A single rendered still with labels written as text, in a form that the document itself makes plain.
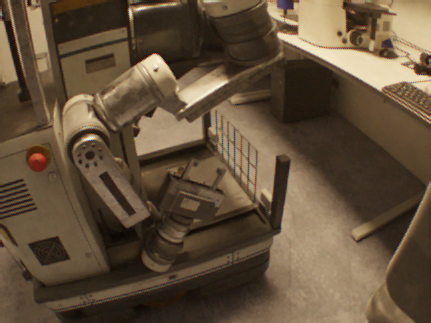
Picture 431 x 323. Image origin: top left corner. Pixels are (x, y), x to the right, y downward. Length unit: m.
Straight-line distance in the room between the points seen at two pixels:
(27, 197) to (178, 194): 0.36
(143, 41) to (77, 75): 0.17
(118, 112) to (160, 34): 0.24
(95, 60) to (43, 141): 0.21
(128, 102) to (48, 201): 0.30
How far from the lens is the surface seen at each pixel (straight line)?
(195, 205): 0.73
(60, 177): 0.70
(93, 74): 0.72
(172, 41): 0.75
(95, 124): 0.59
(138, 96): 0.60
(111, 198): 0.66
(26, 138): 0.66
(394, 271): 0.53
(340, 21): 1.29
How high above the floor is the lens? 1.05
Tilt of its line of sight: 36 degrees down
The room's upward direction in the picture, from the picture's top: 3 degrees counter-clockwise
